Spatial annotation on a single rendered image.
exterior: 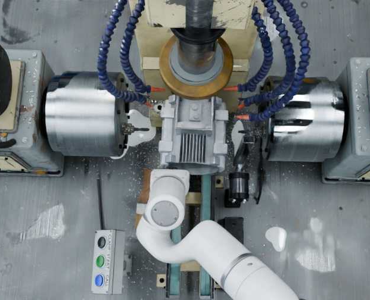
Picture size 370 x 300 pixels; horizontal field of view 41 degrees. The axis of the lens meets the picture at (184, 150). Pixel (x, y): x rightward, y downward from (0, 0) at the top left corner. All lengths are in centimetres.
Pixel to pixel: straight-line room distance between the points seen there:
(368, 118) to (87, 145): 77
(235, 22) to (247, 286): 49
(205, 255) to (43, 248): 81
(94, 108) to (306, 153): 60
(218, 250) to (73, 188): 83
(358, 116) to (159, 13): 69
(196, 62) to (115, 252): 57
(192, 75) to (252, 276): 49
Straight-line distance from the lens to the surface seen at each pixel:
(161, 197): 108
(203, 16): 95
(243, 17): 97
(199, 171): 153
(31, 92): 144
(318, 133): 141
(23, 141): 140
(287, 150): 142
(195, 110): 139
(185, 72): 118
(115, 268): 138
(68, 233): 169
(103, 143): 141
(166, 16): 96
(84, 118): 139
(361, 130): 142
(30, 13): 198
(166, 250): 109
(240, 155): 136
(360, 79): 147
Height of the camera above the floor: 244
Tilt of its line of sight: 75 degrees down
